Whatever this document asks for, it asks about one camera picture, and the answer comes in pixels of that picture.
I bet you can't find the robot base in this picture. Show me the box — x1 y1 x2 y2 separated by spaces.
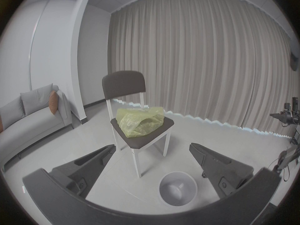
278 145 300 172

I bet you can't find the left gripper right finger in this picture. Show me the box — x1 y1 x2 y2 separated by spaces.
189 142 255 199

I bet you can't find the dark grey white-legged chair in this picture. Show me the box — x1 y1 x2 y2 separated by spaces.
102 70 175 178

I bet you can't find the light grey sofa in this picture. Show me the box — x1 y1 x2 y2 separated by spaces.
0 85 74 170

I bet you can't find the yellow plastic bag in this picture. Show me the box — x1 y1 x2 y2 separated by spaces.
116 106 165 138

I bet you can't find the grey cushion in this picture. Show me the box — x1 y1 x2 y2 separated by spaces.
21 83 54 116
0 95 26 131

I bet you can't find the orange cushion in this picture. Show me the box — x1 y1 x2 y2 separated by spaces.
49 90 58 115

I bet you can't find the beige curtain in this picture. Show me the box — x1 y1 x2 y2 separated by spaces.
109 0 298 135

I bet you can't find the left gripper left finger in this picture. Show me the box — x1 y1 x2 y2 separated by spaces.
50 144 116 197

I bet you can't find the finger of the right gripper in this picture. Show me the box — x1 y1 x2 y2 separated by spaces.
270 113 285 123

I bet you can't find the white trash bin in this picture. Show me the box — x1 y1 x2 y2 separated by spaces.
159 171 198 206

